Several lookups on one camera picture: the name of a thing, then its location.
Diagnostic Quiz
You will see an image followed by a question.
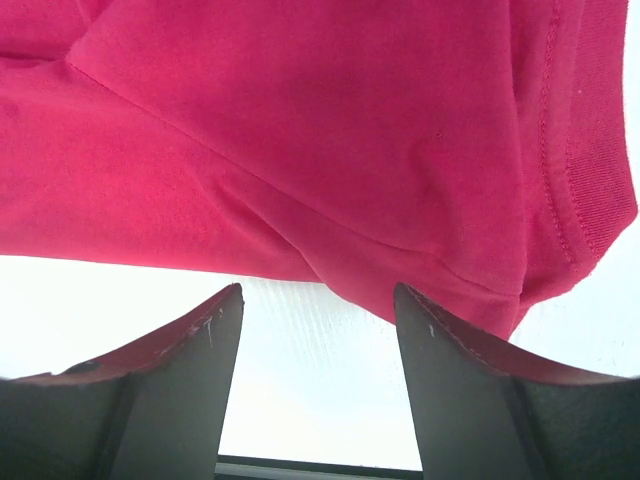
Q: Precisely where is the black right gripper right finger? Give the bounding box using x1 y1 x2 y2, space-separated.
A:
394 284 639 479

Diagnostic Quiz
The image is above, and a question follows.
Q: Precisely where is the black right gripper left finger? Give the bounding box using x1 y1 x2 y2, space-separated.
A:
1 284 244 479

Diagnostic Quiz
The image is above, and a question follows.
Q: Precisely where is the crimson pink t shirt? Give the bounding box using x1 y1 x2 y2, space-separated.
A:
1 1 637 338

